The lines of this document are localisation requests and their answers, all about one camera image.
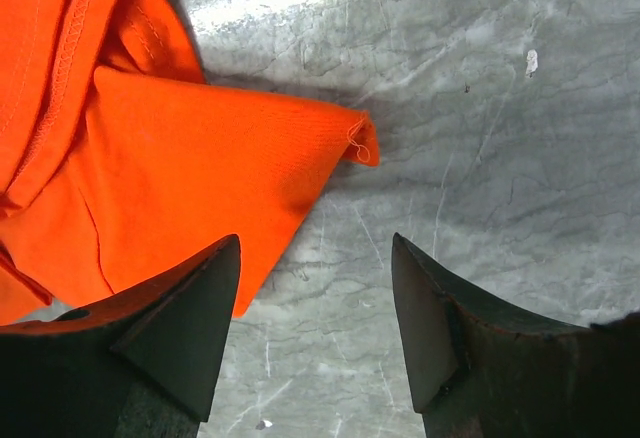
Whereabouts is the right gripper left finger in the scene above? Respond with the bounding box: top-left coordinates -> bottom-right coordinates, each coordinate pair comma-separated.
1,235 -> 240,437

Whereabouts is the orange t-shirt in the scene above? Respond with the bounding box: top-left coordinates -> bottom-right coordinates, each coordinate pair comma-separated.
1,0 -> 380,324

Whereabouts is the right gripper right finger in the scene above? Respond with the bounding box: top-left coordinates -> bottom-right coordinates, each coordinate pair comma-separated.
392,235 -> 639,437

